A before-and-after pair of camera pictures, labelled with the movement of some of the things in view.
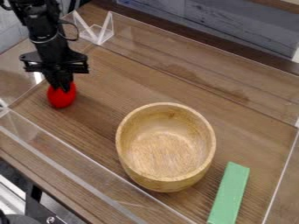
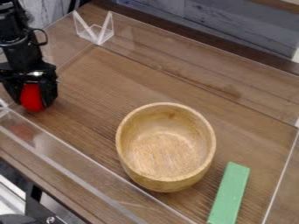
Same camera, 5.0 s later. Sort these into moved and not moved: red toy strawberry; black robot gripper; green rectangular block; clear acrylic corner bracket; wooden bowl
Moved: black robot gripper; red toy strawberry
Not moved: wooden bowl; clear acrylic corner bracket; green rectangular block
